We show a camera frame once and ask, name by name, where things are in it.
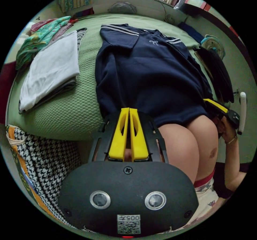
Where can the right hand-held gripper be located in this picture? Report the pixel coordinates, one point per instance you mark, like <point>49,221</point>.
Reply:
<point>233,118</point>

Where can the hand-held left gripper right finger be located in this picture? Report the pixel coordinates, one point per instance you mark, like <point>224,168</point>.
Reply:
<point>140,143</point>

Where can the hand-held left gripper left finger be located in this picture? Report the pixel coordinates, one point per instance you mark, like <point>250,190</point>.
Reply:
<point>118,139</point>

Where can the dark blue t-shirt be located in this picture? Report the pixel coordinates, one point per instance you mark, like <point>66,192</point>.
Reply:
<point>148,79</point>

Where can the person's right forearm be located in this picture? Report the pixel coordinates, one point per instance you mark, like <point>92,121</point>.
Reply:
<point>234,163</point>

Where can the person's right hand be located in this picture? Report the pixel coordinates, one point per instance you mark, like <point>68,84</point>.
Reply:
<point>226,132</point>

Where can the black pile of clothes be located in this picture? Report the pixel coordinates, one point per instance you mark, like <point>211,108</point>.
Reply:
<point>218,73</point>

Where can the person's body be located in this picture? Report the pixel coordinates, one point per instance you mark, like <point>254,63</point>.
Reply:
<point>180,147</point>

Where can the bed with green mat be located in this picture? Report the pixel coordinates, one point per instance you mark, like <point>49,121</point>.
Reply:
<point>76,111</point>

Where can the folded dark blue cloth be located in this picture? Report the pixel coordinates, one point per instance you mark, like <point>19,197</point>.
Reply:
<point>190,32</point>

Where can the houndstooth patterned blanket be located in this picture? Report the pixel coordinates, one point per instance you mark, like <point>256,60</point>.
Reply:
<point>44,163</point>

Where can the grey pillow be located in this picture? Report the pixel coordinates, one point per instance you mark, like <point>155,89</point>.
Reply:
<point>122,8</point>

